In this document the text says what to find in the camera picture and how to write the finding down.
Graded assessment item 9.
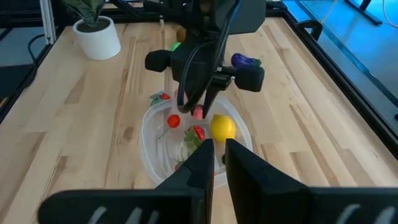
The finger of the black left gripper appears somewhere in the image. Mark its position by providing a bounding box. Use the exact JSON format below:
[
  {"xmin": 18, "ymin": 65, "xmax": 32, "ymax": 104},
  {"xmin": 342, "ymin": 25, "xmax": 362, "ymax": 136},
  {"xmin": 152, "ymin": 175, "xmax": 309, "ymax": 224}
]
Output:
[
  {"xmin": 203, "ymin": 83, "xmax": 225, "ymax": 120},
  {"xmin": 186, "ymin": 88, "xmax": 202, "ymax": 109}
]

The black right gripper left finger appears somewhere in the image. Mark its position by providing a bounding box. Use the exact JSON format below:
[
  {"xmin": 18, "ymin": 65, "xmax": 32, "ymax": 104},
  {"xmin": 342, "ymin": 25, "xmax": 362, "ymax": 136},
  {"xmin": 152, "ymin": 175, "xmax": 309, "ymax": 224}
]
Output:
[{"xmin": 37, "ymin": 139, "xmax": 215, "ymax": 224}]

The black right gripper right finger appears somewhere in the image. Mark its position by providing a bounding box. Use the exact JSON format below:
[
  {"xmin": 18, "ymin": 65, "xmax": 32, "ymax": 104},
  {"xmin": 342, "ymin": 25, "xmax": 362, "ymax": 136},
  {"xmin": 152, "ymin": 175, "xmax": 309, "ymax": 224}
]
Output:
[{"xmin": 225, "ymin": 139, "xmax": 398, "ymax": 224}]

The pink raspberry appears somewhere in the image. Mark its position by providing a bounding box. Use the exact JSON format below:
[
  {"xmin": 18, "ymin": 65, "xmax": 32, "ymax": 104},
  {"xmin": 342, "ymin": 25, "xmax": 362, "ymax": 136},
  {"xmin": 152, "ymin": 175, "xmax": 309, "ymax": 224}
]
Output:
[{"xmin": 192, "ymin": 104, "xmax": 205, "ymax": 121}]

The yellow lemon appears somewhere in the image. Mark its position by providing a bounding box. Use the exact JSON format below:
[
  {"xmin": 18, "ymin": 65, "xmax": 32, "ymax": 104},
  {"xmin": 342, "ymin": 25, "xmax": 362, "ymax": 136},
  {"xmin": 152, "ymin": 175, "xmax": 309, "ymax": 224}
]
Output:
[{"xmin": 210, "ymin": 113, "xmax": 237, "ymax": 144}]

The red cherry with stem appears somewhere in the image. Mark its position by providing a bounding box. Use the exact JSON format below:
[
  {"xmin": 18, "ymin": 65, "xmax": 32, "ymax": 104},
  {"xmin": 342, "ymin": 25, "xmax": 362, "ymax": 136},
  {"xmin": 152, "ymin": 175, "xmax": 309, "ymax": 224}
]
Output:
[{"xmin": 157, "ymin": 114, "xmax": 182, "ymax": 140}]

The long-stemmed red strawberry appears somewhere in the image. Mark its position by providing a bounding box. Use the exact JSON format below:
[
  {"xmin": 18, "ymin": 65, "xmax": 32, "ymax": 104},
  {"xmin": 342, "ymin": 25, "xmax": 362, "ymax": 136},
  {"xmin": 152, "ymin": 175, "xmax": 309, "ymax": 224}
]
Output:
[{"xmin": 183, "ymin": 124, "xmax": 206, "ymax": 154}]

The brown kiwi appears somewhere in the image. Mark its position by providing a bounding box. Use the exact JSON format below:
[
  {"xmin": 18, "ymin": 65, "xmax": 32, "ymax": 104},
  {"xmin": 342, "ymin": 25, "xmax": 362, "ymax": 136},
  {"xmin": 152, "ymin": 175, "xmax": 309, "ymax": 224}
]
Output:
[{"xmin": 175, "ymin": 27, "xmax": 187, "ymax": 44}]

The small-leafed red strawberry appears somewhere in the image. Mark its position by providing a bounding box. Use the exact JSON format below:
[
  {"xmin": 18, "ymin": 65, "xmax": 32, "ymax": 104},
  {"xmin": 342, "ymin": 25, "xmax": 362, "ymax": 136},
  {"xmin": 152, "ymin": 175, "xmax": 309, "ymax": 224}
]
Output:
[{"xmin": 173, "ymin": 158, "xmax": 187, "ymax": 172}]

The purple eggplant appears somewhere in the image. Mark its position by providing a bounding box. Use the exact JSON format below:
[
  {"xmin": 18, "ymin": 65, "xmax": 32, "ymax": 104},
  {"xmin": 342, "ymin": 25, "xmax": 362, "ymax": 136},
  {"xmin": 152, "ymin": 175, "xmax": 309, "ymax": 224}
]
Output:
[{"xmin": 230, "ymin": 52, "xmax": 262, "ymax": 69}]

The clear plastic tupperware container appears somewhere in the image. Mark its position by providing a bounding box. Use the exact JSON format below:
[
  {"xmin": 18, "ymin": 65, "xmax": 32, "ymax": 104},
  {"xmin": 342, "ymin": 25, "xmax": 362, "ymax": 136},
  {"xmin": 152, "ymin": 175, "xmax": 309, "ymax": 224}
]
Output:
[{"xmin": 139, "ymin": 95, "xmax": 253, "ymax": 189}]

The snake plant in white pot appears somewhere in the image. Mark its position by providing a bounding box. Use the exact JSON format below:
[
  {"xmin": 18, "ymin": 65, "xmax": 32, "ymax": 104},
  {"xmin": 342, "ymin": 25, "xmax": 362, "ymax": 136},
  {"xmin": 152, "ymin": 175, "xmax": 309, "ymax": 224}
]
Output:
[{"xmin": 61, "ymin": 0, "xmax": 122, "ymax": 62}]

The silver aluminium extrusion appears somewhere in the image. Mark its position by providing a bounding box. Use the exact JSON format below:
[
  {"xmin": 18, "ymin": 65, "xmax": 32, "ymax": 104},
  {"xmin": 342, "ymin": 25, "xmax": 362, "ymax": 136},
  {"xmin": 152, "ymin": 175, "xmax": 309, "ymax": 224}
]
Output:
[{"xmin": 39, "ymin": 0, "xmax": 57, "ymax": 45}]

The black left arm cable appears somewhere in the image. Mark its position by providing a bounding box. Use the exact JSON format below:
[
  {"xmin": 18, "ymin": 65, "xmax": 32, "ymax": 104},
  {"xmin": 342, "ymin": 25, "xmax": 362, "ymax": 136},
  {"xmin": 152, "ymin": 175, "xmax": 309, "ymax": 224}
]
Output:
[{"xmin": 177, "ymin": 0, "xmax": 243, "ymax": 114}]

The thick black floor cable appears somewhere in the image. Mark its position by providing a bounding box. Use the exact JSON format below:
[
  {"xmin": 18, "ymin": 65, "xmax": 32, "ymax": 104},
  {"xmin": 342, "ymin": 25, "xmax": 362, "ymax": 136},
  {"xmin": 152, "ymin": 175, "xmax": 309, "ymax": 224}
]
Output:
[{"xmin": 27, "ymin": 33, "xmax": 46, "ymax": 68}]

